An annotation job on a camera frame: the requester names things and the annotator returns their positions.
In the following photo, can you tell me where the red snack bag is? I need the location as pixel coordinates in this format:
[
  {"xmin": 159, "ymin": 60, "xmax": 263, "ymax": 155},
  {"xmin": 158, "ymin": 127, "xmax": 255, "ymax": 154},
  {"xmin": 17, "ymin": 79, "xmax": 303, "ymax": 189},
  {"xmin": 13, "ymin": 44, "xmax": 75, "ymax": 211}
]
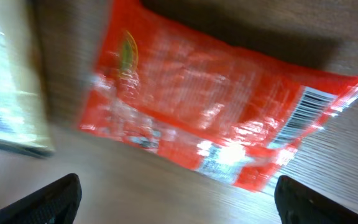
[{"xmin": 79, "ymin": 0, "xmax": 358, "ymax": 192}]

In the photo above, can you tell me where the yellow wet wipes pack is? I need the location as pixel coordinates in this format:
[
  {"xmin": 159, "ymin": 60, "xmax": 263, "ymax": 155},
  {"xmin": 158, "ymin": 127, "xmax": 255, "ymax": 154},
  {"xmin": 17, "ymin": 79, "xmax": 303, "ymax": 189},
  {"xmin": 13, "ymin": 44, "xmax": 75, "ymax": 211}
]
[{"xmin": 0, "ymin": 0, "xmax": 55, "ymax": 157}]

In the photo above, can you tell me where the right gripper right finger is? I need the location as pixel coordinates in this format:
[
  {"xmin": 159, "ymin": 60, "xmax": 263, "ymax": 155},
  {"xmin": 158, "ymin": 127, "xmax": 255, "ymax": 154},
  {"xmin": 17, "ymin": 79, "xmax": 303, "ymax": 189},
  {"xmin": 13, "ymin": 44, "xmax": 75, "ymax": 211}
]
[{"xmin": 274, "ymin": 175, "xmax": 358, "ymax": 224}]

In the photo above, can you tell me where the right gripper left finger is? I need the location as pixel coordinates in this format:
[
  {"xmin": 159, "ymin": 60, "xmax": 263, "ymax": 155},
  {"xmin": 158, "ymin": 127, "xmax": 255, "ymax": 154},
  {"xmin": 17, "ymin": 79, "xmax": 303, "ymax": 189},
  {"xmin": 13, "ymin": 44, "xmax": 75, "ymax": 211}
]
[{"xmin": 0, "ymin": 173, "xmax": 82, "ymax": 224}]

